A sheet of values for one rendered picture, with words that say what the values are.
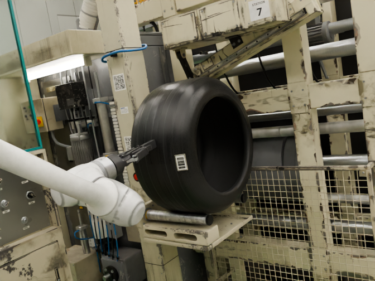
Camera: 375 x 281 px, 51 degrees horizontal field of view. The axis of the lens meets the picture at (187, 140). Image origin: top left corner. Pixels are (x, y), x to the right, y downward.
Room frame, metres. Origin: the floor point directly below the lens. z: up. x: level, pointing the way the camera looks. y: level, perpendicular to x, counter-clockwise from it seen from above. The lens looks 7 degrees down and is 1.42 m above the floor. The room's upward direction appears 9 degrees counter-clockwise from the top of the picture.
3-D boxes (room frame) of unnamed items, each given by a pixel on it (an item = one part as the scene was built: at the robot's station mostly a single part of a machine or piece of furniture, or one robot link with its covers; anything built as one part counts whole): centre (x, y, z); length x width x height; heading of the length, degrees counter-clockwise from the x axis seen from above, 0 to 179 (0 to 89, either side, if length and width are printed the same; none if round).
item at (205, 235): (1.63, 0.10, 0.83); 0.36 x 0.09 x 0.06; 51
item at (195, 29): (1.89, -0.27, 1.71); 0.61 x 0.25 x 0.15; 51
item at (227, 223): (1.74, 0.01, 0.80); 0.37 x 0.36 x 0.02; 141
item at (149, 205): (1.85, 0.15, 0.90); 0.40 x 0.03 x 0.10; 141
